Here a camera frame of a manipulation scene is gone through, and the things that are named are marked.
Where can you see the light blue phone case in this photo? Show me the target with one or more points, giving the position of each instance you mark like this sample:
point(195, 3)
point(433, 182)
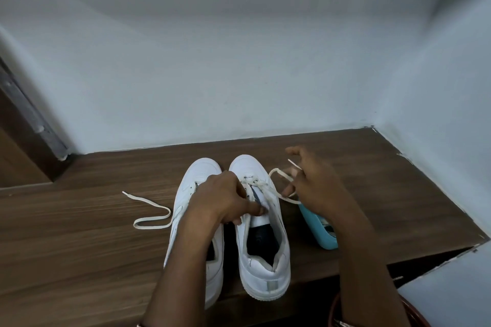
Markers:
point(320, 234)

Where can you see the cream shoelace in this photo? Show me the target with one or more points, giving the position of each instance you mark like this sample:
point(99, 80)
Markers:
point(274, 173)
point(153, 218)

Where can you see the person's right hand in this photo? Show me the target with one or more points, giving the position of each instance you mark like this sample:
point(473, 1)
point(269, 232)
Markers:
point(318, 185)

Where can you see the person's left fingers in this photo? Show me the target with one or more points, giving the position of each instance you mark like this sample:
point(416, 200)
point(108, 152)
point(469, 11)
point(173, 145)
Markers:
point(245, 200)

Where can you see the grey metal door hinge strip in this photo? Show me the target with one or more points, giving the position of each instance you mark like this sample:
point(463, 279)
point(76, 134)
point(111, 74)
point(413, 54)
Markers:
point(34, 119)

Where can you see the white sneaker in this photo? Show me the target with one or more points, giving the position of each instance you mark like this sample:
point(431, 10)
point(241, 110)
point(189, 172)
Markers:
point(191, 181)
point(264, 246)

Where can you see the person's left forearm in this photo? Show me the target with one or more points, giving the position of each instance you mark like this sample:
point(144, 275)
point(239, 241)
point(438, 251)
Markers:
point(184, 269)

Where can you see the brown wooden door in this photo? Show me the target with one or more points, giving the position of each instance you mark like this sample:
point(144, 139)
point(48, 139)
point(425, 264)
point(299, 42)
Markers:
point(17, 154)

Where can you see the person's left hand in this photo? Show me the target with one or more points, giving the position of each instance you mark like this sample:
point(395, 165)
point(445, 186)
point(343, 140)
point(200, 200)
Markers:
point(214, 196)

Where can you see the person's right thumb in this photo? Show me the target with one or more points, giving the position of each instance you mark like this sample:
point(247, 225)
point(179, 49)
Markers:
point(291, 190)

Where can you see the person's right forearm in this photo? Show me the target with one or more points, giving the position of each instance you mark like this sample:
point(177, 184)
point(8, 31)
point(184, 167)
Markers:
point(364, 273)

